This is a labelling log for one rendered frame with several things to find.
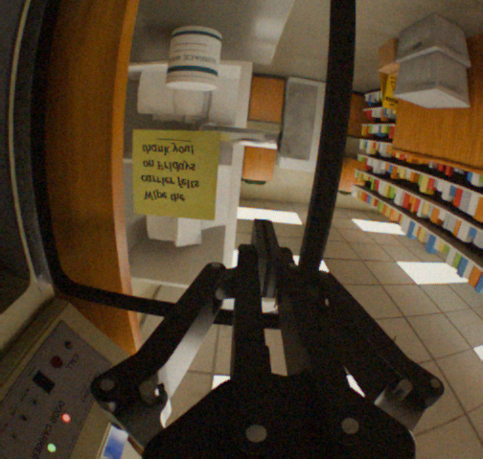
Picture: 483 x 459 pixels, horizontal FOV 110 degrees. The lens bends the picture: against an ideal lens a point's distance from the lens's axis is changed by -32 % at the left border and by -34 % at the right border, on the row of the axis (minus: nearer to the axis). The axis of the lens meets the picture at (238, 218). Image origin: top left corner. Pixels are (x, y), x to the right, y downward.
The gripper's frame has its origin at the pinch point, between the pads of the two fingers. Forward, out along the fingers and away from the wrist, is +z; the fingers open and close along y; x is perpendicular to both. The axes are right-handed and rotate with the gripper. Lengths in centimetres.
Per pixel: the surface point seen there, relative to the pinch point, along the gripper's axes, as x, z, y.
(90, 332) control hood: -16.6, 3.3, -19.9
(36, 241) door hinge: -4.4, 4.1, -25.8
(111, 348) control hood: -19.2, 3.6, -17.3
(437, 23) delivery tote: 119, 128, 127
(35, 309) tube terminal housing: -12.3, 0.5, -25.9
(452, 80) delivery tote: 76, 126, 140
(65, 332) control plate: -14.7, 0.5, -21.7
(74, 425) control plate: -19.2, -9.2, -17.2
